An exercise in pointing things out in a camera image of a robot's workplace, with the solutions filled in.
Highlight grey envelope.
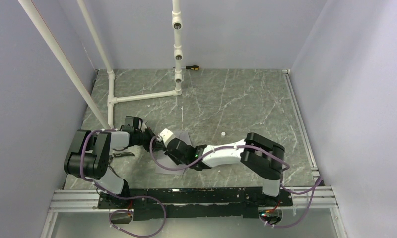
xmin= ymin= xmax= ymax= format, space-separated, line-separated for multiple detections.
xmin=152 ymin=128 xmax=192 ymax=175

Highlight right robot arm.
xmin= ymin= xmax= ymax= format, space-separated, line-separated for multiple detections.
xmin=158 ymin=129 xmax=289 ymax=206

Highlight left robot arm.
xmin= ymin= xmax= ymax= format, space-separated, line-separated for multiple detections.
xmin=64 ymin=116 xmax=155 ymax=208

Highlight black pliers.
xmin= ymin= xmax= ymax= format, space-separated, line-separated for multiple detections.
xmin=108 ymin=150 xmax=135 ymax=171

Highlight yellow black screwdriver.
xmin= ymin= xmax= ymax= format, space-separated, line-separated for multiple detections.
xmin=173 ymin=65 xmax=200 ymax=71

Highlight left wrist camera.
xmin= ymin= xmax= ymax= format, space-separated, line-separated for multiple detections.
xmin=121 ymin=116 xmax=143 ymax=133

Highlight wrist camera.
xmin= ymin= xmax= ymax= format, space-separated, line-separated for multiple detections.
xmin=121 ymin=116 xmax=143 ymax=133
xmin=157 ymin=129 xmax=176 ymax=147

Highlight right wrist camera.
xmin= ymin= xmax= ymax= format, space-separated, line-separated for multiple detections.
xmin=157 ymin=129 xmax=176 ymax=147

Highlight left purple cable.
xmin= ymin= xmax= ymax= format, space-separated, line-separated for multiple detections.
xmin=79 ymin=128 xmax=168 ymax=238

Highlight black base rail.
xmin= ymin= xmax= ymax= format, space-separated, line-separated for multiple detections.
xmin=97 ymin=187 xmax=293 ymax=221

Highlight white pvc pipe frame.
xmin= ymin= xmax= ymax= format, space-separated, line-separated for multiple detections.
xmin=19 ymin=0 xmax=184 ymax=128

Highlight aluminium table edge rail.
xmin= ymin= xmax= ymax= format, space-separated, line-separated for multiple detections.
xmin=41 ymin=69 xmax=348 ymax=238

